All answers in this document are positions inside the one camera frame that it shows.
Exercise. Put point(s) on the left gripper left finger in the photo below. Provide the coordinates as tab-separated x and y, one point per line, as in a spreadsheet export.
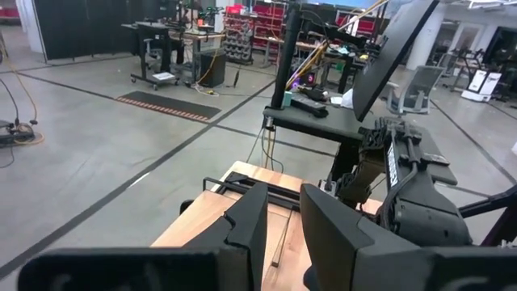
246	226

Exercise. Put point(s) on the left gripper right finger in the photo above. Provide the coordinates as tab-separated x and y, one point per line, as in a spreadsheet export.
339	250

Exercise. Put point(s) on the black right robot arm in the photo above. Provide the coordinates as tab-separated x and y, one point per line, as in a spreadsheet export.
424	210

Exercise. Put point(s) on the black desk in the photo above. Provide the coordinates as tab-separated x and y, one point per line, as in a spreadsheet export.
319	121

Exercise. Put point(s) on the black floor mat striped edge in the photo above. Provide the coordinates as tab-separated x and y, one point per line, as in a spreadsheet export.
169	105

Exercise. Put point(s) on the black monitor stand pole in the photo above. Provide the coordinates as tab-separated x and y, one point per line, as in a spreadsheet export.
287	56

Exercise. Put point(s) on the grey office chair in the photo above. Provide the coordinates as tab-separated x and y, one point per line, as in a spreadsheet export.
418	89

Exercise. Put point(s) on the red storage bin rack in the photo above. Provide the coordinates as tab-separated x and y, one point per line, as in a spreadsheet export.
250	32

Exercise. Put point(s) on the black computer monitor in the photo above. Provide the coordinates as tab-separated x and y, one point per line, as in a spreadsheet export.
387	60

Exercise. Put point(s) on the black rolling workstation table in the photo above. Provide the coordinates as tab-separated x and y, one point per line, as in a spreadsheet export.
157	44

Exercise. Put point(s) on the wooden shelf with black frame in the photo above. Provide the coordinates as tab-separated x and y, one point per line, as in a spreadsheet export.
250	190

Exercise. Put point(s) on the black rig frame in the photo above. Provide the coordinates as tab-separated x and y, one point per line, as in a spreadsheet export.
493	210

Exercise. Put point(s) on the black partition wall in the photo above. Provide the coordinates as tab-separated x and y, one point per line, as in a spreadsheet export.
81	28

